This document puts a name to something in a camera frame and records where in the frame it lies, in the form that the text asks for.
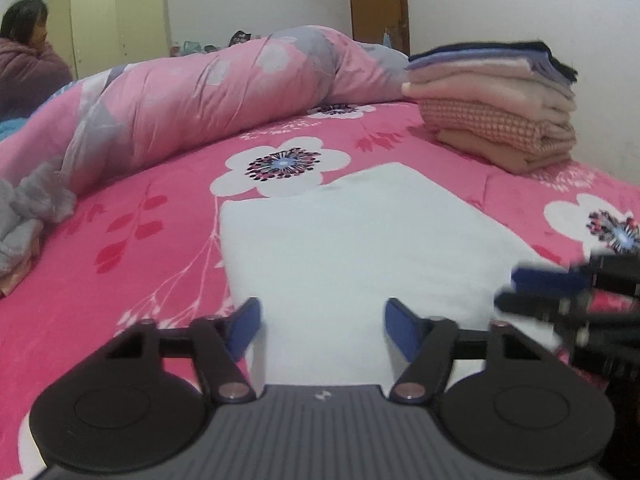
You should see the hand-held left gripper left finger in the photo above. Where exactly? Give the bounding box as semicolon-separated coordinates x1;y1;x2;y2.
102;296;263;406

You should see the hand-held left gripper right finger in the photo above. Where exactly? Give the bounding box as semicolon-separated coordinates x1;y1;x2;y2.
382;297;546;403

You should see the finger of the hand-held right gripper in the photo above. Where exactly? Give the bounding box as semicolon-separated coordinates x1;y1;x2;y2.
494;287;640;341
510;254;640;297

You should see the white bear print sweatshirt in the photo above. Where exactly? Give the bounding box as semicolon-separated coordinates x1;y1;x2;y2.
217;161;573;396

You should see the stack of folded clothes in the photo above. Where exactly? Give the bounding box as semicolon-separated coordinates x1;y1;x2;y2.
402;40;580;176

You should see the pink floral bed sheet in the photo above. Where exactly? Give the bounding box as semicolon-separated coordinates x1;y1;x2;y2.
0;100;640;480

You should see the pink floral rolled quilt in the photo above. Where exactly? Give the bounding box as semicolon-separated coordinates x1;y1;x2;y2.
0;25;411;196

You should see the peach garment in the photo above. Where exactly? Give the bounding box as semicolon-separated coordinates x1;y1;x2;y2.
0;237;43;297

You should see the grey garment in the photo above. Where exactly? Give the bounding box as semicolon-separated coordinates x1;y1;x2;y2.
0;162;78;278

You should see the teal cloth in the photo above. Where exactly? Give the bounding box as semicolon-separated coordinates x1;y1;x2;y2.
0;117;28;142

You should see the brown wooden door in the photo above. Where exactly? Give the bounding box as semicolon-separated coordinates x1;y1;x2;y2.
346;0;411;56

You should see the pale yellow wardrobe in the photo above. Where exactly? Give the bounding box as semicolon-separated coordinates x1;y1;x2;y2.
47;0;173;81

